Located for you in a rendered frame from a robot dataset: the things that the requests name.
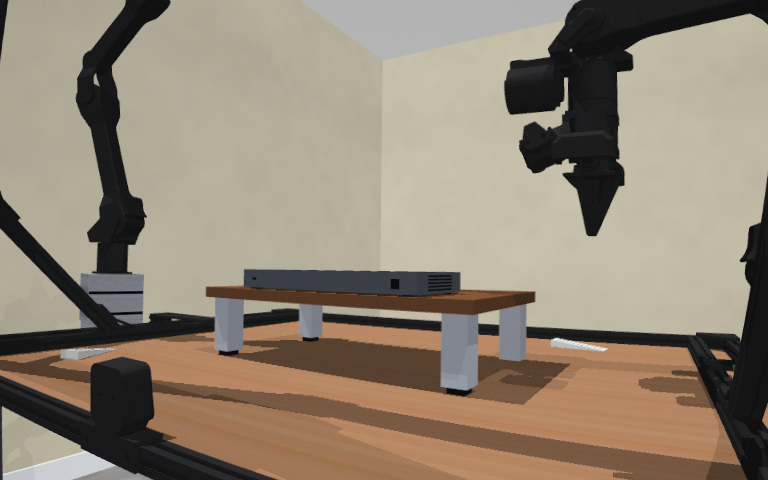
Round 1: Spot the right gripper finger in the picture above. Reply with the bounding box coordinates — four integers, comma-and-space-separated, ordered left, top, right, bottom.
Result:
562, 171, 619, 236
600, 178, 621, 227

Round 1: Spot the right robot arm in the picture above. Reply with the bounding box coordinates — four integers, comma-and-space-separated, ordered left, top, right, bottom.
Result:
504, 0, 768, 173

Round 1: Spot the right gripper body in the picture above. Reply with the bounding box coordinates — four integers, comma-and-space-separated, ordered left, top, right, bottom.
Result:
552, 98, 625, 186

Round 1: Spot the dark grey network switch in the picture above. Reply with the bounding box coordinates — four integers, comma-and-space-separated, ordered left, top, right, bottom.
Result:
244, 269, 460, 297

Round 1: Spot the brown wooden stand with grey legs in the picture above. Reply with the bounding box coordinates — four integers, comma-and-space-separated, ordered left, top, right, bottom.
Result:
206, 286, 535, 396

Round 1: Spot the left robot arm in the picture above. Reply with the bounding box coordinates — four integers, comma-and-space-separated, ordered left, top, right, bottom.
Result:
76, 0, 171, 274

